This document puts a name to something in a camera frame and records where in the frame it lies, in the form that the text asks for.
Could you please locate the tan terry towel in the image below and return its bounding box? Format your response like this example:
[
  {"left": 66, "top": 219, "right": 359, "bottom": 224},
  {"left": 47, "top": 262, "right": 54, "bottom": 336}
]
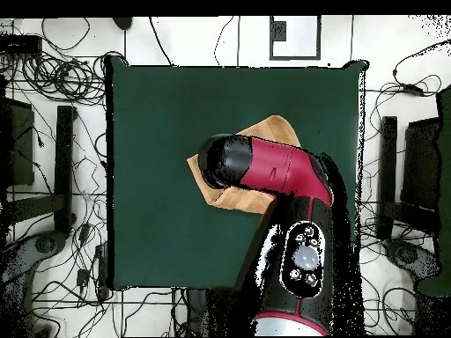
[{"left": 186, "top": 114, "right": 302, "bottom": 215}]

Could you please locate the black flat device box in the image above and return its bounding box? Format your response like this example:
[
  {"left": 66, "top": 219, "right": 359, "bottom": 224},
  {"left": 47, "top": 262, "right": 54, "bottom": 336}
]
[{"left": 0, "top": 34, "right": 43, "bottom": 56}]

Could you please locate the dark green table cloth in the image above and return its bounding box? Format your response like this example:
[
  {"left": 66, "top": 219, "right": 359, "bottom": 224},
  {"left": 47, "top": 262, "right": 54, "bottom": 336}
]
[{"left": 105, "top": 55, "right": 369, "bottom": 291}]

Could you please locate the black power strip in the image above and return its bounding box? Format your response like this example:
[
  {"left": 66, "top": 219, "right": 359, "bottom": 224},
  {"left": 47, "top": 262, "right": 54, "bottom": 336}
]
[{"left": 94, "top": 244, "right": 108, "bottom": 300}]

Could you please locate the person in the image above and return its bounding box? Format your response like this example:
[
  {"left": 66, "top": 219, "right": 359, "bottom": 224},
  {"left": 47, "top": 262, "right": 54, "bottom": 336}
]
[{"left": 112, "top": 17, "right": 134, "bottom": 31}]

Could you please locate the black square case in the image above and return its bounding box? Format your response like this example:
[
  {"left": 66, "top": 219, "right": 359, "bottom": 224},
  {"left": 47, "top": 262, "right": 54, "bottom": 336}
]
[
  {"left": 0, "top": 97, "right": 35, "bottom": 187},
  {"left": 401, "top": 117, "right": 442, "bottom": 212}
]

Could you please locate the dark green fabric sheet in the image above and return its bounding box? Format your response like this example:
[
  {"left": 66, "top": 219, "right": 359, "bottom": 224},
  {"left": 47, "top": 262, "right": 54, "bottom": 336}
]
[{"left": 415, "top": 84, "right": 451, "bottom": 298}]

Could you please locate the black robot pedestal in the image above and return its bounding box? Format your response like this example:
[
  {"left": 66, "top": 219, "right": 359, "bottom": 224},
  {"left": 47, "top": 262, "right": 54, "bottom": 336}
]
[{"left": 184, "top": 287, "right": 248, "bottom": 337}]

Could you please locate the dark square floor frame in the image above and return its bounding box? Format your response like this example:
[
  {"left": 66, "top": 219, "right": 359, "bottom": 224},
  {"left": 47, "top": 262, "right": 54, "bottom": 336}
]
[{"left": 269, "top": 15, "right": 322, "bottom": 62}]

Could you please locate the coiled black cable bundle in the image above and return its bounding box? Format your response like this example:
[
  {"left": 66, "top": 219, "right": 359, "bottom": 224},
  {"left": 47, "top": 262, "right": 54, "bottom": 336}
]
[{"left": 20, "top": 52, "right": 107, "bottom": 107}]

